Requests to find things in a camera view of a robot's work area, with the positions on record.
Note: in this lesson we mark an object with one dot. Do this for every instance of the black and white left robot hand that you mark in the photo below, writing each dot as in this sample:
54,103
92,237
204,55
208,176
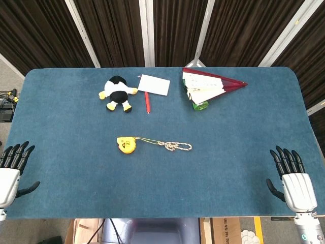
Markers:
7,183

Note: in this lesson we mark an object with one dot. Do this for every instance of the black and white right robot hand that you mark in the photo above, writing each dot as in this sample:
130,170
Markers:
298,189

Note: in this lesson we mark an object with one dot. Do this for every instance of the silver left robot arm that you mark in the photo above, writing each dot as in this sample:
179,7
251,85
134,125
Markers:
2,214

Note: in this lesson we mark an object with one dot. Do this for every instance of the yellow tape measure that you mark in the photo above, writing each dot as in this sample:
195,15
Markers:
125,145

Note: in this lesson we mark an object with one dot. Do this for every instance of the white flower-shaped paint palette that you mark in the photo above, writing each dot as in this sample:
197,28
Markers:
249,237

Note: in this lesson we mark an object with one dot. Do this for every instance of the black electronic device box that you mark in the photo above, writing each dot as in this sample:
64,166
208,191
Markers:
6,111

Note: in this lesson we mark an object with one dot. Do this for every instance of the blue felt table mat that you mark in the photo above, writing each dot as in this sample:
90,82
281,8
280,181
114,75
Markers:
76,152

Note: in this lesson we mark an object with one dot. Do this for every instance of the brown cardboard box with print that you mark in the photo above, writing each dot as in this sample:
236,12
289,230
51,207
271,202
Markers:
224,231

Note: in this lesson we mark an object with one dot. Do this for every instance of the light wooden crate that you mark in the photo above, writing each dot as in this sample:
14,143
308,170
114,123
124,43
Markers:
83,232

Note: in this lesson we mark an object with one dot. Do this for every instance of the green plastic bottle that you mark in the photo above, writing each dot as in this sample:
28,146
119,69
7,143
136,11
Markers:
201,106

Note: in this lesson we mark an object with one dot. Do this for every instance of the red and white folding fan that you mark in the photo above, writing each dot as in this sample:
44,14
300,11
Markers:
205,86

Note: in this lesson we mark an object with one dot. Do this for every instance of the black and white plush toy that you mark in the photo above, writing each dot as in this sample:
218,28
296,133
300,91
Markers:
117,90

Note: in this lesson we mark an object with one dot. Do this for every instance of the silver-blue robot torso base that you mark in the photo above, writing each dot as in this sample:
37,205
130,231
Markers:
157,232

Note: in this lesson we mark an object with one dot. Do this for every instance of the red pen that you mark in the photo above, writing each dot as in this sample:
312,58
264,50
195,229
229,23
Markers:
147,103

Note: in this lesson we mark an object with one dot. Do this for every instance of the white paper card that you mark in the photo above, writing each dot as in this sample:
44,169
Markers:
154,84

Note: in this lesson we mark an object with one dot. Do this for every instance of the dark brown pleated curtain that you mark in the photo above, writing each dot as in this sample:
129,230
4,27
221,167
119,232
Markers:
119,33

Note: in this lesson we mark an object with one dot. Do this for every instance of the white metal frame post with foot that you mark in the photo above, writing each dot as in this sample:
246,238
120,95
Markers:
203,33

